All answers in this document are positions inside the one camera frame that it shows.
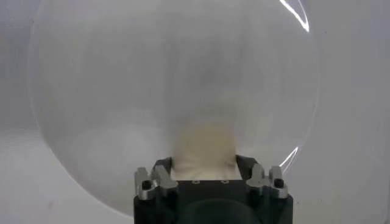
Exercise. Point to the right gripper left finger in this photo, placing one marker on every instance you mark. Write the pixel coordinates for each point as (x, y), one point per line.
(163, 179)

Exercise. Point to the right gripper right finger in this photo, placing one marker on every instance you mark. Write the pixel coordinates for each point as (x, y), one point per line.
(257, 178)

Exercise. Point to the white steamed baozi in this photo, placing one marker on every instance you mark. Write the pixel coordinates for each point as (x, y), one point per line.
(205, 152)

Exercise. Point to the white round plate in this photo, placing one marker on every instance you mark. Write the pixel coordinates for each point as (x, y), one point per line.
(106, 91)

